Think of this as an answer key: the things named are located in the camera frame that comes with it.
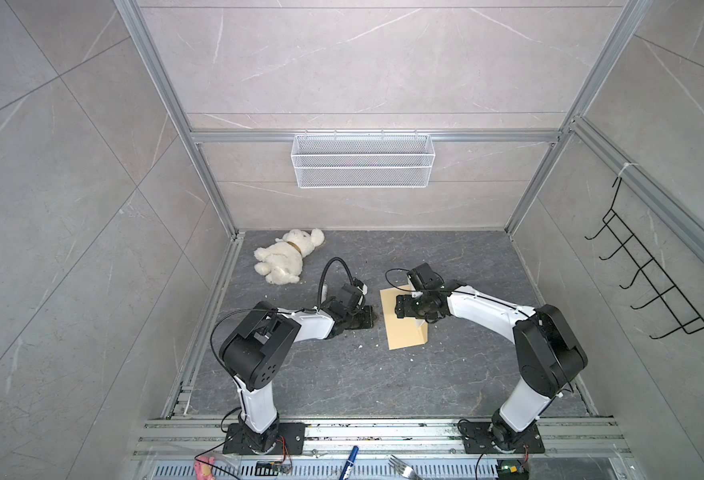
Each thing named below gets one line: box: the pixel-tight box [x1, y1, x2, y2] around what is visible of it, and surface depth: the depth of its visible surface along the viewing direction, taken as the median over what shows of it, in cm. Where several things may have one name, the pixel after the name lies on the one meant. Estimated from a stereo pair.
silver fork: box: [387, 454, 422, 480], surface depth 70 cm
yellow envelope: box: [379, 285, 428, 351], surface depth 91 cm
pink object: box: [194, 456, 216, 480], surface depth 69 cm
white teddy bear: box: [254, 228, 325, 285], surface depth 103 cm
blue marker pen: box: [339, 445, 359, 480], surface depth 71 cm
